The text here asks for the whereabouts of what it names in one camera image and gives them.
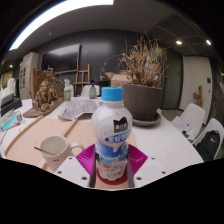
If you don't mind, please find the open newspaper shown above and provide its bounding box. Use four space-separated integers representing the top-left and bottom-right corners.
57 98 101 122

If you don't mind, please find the white shell chair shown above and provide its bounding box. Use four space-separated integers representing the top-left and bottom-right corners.
171 102 207 141
80 84 101 98
191 117 224 161

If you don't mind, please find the dried plant in grey pot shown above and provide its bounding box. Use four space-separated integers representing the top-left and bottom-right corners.
118 33 168 122

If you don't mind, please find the grey plant pot saucer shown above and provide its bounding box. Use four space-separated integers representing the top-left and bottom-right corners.
131 111 163 128

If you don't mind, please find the white mug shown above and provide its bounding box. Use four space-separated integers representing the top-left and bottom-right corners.
39 134 85 174

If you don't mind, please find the colourful printed book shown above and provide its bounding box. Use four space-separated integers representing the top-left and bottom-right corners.
0 109 23 133

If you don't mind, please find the white blue-capped drink bottle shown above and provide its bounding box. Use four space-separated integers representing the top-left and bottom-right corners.
90 86 134 183

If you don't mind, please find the wooden standing figure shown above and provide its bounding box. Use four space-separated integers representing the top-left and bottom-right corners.
192 84 203 108

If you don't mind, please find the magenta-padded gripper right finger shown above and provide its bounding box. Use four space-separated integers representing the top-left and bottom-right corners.
125 143 168 189

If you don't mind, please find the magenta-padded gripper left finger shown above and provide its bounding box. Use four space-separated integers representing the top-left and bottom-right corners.
53 143 98 189

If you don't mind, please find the long ceiling light panel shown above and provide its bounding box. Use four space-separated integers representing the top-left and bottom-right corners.
8 0 115 52

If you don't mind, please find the stack of white papers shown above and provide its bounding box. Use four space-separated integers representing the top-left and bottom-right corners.
171 115 193 136

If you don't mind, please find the black backpack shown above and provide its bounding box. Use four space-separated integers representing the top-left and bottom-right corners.
194 129 222 163

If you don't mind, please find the brown cardboard box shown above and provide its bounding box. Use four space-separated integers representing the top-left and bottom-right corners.
104 71 133 88

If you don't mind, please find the white cabinet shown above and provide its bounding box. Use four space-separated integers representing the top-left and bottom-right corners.
18 51 40 100

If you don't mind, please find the black flat box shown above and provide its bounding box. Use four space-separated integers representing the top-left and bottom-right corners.
0 92 24 117

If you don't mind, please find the black wall screen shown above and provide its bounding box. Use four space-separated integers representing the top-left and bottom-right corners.
40 43 82 75

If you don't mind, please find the wooden easel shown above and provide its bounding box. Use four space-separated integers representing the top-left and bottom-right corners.
73 63 92 98

